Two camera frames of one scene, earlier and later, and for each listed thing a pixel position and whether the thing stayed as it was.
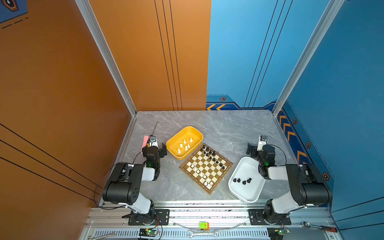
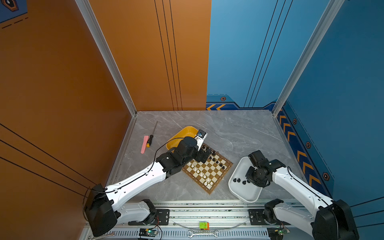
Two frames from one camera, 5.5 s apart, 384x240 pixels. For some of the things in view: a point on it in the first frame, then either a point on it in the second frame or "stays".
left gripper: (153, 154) → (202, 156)
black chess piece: (243, 182) stays
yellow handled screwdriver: (148, 144) stays
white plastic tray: (246, 183) stays
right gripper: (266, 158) → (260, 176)
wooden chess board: (207, 167) stays
